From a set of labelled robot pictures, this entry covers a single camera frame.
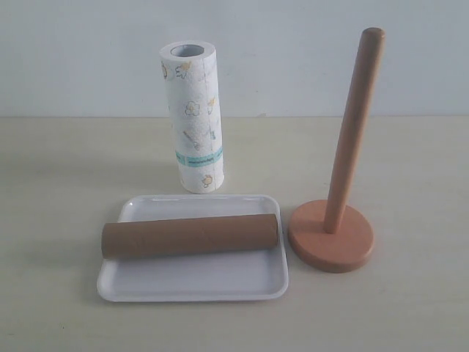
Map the white plastic tray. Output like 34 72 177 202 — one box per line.
97 194 289 302

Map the printed paper towel roll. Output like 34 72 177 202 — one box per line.
160 40 224 194

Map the wooden paper towel holder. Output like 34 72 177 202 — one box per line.
288 27 385 273

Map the brown cardboard tube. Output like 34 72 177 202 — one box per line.
101 214 279 260

